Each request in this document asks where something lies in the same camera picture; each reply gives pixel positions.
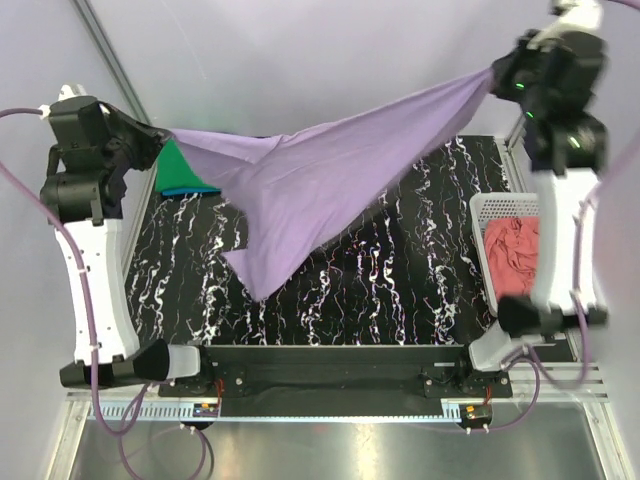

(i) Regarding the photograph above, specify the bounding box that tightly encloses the purple t shirt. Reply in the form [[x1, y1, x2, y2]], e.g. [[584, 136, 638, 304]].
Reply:
[[172, 69, 493, 301]]

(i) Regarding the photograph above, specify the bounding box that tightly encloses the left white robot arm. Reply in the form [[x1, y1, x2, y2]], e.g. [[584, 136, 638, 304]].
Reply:
[[40, 92, 204, 389]]

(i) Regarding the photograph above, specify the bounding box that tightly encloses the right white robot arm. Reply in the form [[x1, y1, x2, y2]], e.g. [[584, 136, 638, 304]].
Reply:
[[467, 1, 608, 372]]

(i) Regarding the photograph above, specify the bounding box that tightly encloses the folded green t shirt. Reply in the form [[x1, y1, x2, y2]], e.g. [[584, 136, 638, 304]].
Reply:
[[155, 140, 215, 194]]

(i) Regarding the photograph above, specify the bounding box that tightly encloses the white plastic laundry basket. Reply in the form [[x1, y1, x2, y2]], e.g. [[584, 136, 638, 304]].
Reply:
[[469, 192, 539, 316]]

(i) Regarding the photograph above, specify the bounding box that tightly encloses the red t shirt in basket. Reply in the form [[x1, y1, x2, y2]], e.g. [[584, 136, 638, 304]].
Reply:
[[484, 217, 539, 300]]

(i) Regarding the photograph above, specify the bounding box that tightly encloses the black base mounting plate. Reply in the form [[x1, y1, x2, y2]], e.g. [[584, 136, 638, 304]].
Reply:
[[160, 346, 513, 420]]

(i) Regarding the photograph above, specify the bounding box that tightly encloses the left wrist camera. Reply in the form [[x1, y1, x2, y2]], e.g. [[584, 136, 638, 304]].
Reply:
[[40, 84, 88, 120]]

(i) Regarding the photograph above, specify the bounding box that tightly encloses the white slotted cable duct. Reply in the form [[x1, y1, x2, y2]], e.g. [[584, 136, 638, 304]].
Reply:
[[88, 401, 464, 422]]

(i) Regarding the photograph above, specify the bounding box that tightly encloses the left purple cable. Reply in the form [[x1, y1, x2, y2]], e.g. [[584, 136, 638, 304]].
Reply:
[[0, 104, 216, 476]]

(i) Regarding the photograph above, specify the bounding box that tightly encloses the aluminium frame rail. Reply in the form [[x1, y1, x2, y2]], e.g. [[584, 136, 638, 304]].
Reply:
[[64, 363, 609, 404]]

